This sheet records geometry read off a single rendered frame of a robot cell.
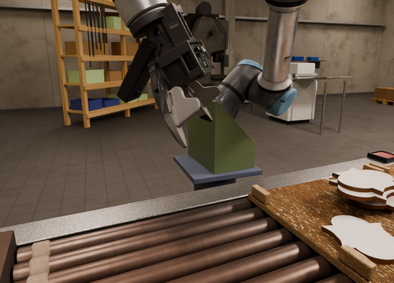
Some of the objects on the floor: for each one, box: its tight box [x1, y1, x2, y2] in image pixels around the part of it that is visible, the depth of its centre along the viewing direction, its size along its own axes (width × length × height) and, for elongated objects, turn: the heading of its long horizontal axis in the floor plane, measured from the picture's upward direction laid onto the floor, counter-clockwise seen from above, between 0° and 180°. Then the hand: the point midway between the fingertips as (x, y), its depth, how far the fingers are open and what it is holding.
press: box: [188, 2, 229, 87], centre depth 780 cm, size 137×118×262 cm
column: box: [174, 155, 263, 191], centre depth 128 cm, size 38×38×87 cm
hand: (197, 135), depth 50 cm, fingers open, 14 cm apart
